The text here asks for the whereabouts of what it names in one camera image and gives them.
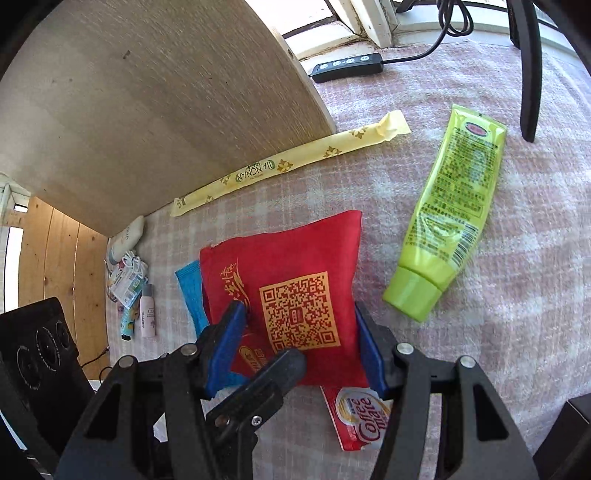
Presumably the plaid cloth covered desktop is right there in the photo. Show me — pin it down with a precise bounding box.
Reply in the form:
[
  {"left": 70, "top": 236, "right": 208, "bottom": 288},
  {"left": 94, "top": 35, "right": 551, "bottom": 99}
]
[{"left": 104, "top": 39, "right": 591, "bottom": 480}]

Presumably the green squeeze tube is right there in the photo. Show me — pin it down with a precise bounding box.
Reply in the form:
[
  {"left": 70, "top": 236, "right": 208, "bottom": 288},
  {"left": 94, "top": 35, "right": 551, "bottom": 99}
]
[{"left": 382, "top": 104, "right": 509, "bottom": 323}]

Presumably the red fabric pouch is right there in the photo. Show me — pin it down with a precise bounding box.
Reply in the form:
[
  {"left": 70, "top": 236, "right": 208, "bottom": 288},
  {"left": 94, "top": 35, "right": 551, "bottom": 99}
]
[{"left": 199, "top": 210, "right": 370, "bottom": 388}]

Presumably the red white creamer sachet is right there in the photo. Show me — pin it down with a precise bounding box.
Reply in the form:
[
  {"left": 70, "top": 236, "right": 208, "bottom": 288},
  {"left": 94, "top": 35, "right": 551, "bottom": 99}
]
[{"left": 320, "top": 385, "right": 395, "bottom": 452}]

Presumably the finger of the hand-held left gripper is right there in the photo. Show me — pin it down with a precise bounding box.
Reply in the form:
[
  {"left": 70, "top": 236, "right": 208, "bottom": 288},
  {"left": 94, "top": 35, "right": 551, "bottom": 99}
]
[{"left": 205, "top": 348, "right": 308, "bottom": 480}]

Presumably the pale pink lip balm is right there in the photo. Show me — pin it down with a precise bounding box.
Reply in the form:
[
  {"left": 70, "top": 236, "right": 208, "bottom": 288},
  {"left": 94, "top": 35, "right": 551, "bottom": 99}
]
[{"left": 140, "top": 282, "right": 158, "bottom": 340}]

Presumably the blue wet wipes pack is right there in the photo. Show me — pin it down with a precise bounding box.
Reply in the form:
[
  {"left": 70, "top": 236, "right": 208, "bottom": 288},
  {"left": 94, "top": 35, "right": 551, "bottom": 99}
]
[{"left": 174, "top": 259, "right": 250, "bottom": 393}]

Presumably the white window frame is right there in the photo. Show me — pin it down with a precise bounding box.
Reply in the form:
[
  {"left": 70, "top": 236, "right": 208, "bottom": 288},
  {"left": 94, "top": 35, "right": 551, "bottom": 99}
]
[{"left": 245, "top": 0, "right": 509, "bottom": 61}]

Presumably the light wooden board panel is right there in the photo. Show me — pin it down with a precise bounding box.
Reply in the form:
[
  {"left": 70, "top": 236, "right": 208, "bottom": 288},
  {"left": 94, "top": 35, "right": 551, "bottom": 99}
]
[{"left": 0, "top": 0, "right": 338, "bottom": 238}]

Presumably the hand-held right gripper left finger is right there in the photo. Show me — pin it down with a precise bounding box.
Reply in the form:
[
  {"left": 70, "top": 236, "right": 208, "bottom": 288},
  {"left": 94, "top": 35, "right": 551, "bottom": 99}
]
[{"left": 54, "top": 300, "right": 250, "bottom": 480}]

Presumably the pine plank panel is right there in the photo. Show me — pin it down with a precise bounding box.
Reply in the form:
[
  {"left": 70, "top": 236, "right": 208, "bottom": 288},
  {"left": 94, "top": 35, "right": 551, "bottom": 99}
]
[{"left": 18, "top": 196, "right": 112, "bottom": 381}]

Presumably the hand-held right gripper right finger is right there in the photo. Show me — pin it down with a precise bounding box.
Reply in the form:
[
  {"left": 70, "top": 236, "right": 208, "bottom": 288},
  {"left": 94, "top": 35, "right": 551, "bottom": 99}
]
[{"left": 355, "top": 302, "right": 539, "bottom": 480}]

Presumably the black inline remote cable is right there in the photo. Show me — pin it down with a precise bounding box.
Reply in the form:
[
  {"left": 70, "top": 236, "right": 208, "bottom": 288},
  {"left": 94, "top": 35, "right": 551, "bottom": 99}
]
[{"left": 308, "top": 0, "right": 474, "bottom": 85}]

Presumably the yellow paper chopstick wrapper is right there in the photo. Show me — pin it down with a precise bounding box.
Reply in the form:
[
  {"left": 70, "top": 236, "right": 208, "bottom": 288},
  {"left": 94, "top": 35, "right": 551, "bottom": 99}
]
[{"left": 170, "top": 111, "right": 413, "bottom": 219}]

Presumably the coiled white cable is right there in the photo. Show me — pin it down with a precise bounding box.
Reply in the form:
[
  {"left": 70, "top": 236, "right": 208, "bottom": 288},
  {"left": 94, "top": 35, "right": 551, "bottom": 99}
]
[{"left": 121, "top": 251, "right": 149, "bottom": 278}]

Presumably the teal printed small tube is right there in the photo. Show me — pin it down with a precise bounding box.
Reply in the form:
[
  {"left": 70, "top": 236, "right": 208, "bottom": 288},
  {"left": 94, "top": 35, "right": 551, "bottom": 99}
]
[{"left": 119, "top": 295, "right": 140, "bottom": 342}]

